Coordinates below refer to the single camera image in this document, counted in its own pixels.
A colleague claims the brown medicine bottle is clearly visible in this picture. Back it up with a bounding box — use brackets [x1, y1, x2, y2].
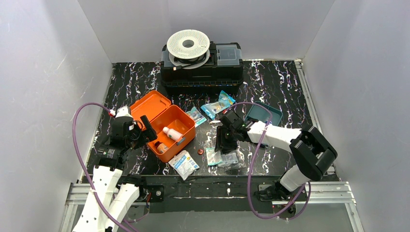
[154, 141, 169, 154]

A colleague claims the white medicine bottle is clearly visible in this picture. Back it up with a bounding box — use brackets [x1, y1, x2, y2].
[162, 127, 183, 141]

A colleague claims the orange medicine box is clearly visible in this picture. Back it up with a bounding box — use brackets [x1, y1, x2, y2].
[130, 90, 196, 163]

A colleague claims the teal divided tray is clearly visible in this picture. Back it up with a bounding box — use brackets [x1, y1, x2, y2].
[245, 101, 283, 126]

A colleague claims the clear bag with teal packet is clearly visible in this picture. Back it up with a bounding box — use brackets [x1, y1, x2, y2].
[217, 150, 245, 170]

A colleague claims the teal bandage packet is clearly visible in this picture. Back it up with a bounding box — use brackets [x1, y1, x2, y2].
[205, 148, 222, 166]

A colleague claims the white blue medicine sachet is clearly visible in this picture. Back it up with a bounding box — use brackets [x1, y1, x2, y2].
[168, 150, 200, 181]

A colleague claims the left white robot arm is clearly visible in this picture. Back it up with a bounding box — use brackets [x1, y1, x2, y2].
[73, 106, 157, 232]

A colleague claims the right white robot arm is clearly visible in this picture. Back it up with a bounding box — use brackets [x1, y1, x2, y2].
[215, 110, 337, 200]

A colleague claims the blue cotton swab packet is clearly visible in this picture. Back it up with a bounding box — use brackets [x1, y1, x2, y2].
[201, 90, 236, 120]

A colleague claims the small teal packet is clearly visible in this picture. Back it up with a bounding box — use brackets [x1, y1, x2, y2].
[186, 106, 206, 127]

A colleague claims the black plastic toolbox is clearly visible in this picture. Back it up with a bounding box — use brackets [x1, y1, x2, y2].
[160, 42, 244, 95]

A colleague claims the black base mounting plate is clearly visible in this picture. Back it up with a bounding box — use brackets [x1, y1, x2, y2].
[115, 175, 308, 215]

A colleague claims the white filament spool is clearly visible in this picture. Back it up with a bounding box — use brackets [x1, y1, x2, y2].
[166, 29, 211, 71]

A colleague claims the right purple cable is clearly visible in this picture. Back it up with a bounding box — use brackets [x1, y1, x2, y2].
[222, 101, 312, 220]

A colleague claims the purple cable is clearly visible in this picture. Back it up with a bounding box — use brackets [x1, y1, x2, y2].
[222, 101, 312, 220]
[72, 102, 142, 232]

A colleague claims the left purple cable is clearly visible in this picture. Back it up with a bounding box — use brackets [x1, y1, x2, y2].
[72, 102, 142, 232]

